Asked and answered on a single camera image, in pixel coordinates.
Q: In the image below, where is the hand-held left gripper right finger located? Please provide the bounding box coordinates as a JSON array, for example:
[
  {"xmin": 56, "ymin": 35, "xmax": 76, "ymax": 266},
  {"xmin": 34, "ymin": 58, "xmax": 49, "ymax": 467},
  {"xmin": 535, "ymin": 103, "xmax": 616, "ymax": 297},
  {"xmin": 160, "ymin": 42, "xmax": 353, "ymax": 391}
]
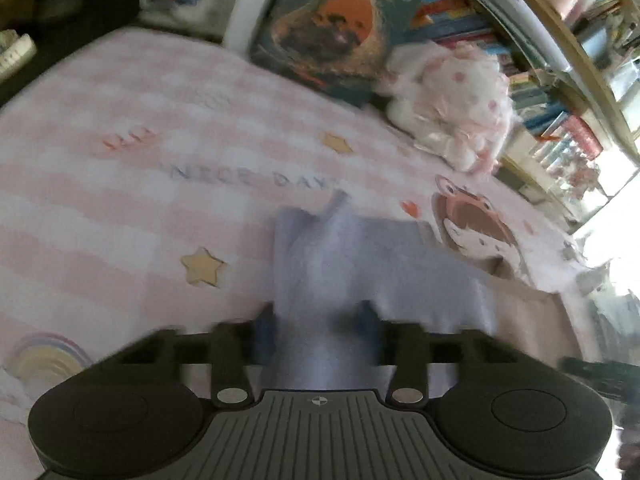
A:
[{"xmin": 357, "ymin": 302, "xmax": 523, "ymax": 407}]

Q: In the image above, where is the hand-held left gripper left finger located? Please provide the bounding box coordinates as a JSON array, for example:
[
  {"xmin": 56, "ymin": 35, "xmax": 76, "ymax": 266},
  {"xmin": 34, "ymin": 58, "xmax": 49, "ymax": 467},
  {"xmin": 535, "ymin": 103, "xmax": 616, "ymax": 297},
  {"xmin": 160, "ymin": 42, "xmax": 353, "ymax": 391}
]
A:
[{"xmin": 106, "ymin": 305, "xmax": 275, "ymax": 409}]

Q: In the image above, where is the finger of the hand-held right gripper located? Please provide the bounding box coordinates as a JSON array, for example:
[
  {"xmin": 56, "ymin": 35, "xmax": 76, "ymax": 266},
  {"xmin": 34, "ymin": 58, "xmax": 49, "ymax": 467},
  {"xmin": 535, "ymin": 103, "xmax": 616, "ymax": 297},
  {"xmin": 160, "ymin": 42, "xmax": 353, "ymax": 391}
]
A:
[{"xmin": 559, "ymin": 356, "xmax": 640, "ymax": 402}]

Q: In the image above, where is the purple and pink sweater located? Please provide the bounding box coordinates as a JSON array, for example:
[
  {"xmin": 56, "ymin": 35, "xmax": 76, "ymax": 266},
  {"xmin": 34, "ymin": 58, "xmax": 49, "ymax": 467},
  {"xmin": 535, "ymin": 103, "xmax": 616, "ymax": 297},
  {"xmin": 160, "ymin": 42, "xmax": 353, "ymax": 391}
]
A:
[{"xmin": 269, "ymin": 189, "xmax": 577, "ymax": 392}]

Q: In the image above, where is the pink checked cartoon desk mat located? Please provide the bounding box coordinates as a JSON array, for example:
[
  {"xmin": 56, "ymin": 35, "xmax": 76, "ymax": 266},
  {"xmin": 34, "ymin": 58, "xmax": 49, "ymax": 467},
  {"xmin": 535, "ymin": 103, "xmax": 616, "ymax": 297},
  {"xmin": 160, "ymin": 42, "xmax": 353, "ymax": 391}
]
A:
[{"xmin": 0, "ymin": 27, "xmax": 601, "ymax": 480}]

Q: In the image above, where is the white pink plush bunny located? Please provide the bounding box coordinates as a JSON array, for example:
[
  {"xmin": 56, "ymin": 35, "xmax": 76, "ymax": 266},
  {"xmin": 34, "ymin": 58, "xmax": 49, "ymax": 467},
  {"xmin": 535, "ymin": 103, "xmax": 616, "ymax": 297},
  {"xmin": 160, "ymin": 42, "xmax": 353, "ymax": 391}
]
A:
[{"xmin": 379, "ymin": 41, "xmax": 517, "ymax": 177}]

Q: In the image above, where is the row of colourful books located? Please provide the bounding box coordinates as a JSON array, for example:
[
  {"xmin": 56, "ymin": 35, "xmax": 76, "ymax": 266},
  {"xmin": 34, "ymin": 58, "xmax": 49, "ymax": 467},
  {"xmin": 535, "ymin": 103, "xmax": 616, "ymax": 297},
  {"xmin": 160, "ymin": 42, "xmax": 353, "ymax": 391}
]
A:
[{"xmin": 414, "ymin": 0, "xmax": 608, "ymax": 173}]

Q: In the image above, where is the dragon cover book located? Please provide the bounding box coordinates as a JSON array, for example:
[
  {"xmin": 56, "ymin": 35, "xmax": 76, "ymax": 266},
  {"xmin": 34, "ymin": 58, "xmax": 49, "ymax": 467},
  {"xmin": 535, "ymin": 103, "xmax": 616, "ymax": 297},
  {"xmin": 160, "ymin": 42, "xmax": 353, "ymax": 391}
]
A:
[{"xmin": 249, "ymin": 0, "xmax": 442, "ymax": 107}]

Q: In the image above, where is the white wooden bookshelf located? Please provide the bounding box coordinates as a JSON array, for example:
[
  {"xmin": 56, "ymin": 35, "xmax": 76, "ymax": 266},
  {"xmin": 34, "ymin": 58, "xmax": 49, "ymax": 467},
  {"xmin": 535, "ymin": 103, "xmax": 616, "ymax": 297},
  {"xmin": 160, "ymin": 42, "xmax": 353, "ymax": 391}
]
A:
[{"xmin": 222, "ymin": 0, "xmax": 640, "ymax": 211}]

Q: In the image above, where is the white wristwatch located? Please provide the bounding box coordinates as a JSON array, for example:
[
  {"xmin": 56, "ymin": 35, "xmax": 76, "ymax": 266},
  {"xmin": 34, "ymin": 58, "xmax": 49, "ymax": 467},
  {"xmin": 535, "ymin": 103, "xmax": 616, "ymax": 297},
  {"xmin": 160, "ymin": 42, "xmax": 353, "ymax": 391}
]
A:
[{"xmin": 0, "ymin": 30, "xmax": 39, "ymax": 82}]

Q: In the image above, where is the black mat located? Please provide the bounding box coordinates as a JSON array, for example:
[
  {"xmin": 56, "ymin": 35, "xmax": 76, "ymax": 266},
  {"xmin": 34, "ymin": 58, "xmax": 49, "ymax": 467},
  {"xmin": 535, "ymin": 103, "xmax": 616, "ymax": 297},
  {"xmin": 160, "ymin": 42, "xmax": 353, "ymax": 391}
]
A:
[{"xmin": 0, "ymin": 0, "xmax": 146, "ymax": 106}]

